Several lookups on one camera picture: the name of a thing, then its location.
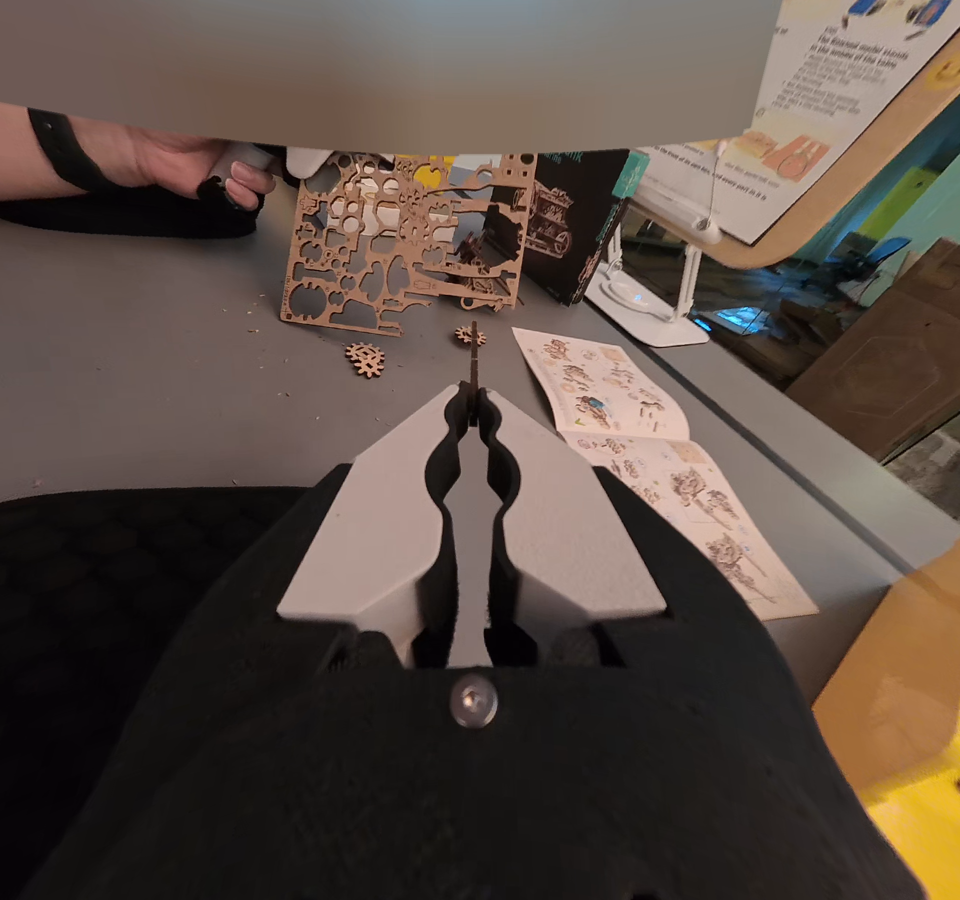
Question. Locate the brown cardboard box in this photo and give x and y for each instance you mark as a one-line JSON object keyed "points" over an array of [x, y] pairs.
{"points": [[877, 360]]}

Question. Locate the black model kit box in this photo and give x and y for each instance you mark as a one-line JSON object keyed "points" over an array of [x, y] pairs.
{"points": [[577, 225]]}

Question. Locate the thin spoked wooden gear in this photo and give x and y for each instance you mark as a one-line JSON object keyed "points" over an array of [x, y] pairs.
{"points": [[358, 364]]}

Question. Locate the small thick wooden gear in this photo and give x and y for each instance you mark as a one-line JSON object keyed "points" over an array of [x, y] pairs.
{"points": [[461, 335]]}

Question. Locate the open instruction booklet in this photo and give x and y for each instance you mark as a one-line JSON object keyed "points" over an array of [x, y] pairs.
{"points": [[637, 465]]}

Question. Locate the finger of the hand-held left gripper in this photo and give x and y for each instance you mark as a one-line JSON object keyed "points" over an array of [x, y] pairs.
{"points": [[307, 160]]}

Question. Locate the laser-cut wooden parts sheet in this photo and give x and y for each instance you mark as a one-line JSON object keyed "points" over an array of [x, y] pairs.
{"points": [[518, 168]]}

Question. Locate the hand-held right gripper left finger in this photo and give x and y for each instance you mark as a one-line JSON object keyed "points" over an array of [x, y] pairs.
{"points": [[360, 540]]}

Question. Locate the person's left hand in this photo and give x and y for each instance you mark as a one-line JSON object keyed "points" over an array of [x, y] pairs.
{"points": [[165, 158]]}

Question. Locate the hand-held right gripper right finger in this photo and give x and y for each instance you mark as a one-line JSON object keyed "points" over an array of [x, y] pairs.
{"points": [[577, 540]]}

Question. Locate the white sign stand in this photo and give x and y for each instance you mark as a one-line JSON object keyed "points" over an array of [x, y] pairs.
{"points": [[660, 315]]}

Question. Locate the black wristband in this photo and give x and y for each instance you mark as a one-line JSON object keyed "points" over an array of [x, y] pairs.
{"points": [[56, 147]]}

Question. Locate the person's left forearm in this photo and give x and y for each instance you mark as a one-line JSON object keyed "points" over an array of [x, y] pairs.
{"points": [[15, 158]]}

